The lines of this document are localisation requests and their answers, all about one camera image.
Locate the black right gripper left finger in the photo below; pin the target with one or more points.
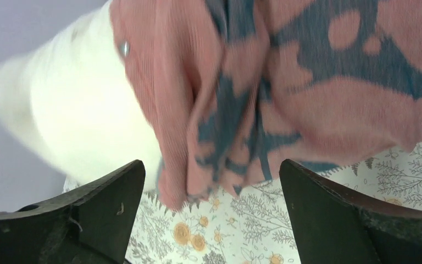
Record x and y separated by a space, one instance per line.
89 224

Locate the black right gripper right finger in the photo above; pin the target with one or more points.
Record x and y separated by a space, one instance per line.
332 223

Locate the white pillow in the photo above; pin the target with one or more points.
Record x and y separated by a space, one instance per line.
70 102

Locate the red patterned pillowcase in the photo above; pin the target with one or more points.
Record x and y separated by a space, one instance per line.
233 88

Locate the floral table mat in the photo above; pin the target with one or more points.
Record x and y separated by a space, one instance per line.
255 227

